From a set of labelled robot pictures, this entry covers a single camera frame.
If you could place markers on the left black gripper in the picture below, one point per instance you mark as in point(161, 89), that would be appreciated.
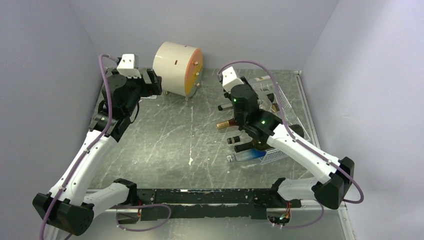
point(153, 88)

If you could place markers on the clear bottle yellow label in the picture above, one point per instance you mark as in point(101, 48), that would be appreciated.
point(266, 102)

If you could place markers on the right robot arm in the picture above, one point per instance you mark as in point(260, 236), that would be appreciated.
point(332, 177)

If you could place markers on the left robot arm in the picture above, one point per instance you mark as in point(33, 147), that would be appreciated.
point(66, 209)

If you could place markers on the red bottle gold cap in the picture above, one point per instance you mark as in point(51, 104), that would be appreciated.
point(226, 124)

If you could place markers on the clear bottle black cap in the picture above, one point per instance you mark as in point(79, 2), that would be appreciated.
point(239, 139)

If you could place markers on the blue clear bottle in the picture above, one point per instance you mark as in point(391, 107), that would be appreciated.
point(246, 155)

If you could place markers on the dark green wine bottle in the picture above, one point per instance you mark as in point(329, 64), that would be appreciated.
point(254, 144)

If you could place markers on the cream cylindrical drum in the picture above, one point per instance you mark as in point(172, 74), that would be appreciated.
point(180, 67)

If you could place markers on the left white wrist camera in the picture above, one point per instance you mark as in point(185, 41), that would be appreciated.
point(128, 66)

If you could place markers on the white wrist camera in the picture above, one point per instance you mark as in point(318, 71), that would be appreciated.
point(230, 79)
point(128, 66)

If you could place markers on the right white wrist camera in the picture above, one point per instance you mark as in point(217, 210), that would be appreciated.
point(230, 79)

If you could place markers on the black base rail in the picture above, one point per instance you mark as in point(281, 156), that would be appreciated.
point(254, 203)

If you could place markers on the white wire wine rack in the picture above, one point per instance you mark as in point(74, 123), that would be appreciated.
point(292, 118)

